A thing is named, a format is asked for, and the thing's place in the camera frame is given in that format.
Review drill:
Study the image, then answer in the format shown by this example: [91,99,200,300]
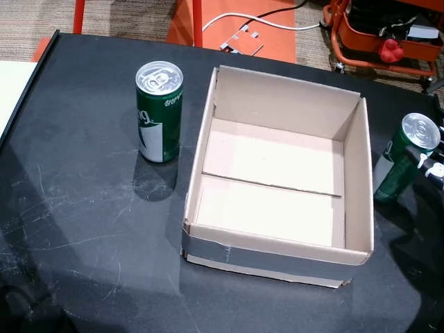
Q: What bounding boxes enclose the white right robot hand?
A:
[404,117,444,191]

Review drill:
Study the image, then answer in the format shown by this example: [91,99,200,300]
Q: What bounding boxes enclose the green can with barcode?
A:
[373,112,441,205]

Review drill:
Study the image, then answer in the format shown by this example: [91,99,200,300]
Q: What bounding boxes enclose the green can with white label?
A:
[135,61,184,163]

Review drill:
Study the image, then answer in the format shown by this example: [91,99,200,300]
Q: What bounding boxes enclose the small white box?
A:
[405,26,440,41]

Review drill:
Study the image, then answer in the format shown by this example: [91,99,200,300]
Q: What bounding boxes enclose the open cardboard box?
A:
[180,65,375,289]

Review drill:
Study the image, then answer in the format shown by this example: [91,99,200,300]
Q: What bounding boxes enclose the red knobbly toy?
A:
[378,38,405,63]

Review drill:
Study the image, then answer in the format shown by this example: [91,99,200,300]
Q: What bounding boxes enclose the orange metal cart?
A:
[322,0,444,94]

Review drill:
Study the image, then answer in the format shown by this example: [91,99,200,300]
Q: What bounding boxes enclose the orange metal stand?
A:
[166,0,298,64]

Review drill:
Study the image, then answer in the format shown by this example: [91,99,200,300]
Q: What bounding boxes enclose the small orange board grey tabs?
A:
[219,26,265,56]

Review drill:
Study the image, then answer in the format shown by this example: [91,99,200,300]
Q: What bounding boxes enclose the orange metal leg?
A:
[72,0,86,35]
[192,0,204,48]

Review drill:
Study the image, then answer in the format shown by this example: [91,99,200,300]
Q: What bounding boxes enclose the small orange floor sheet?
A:
[33,37,53,63]

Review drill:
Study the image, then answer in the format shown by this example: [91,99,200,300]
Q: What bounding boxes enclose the white board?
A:
[0,60,39,138]

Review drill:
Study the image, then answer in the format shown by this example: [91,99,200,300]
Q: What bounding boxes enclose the black floor cable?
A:
[255,0,308,19]

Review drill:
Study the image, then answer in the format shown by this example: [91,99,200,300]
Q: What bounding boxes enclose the white floor cable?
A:
[202,12,322,33]

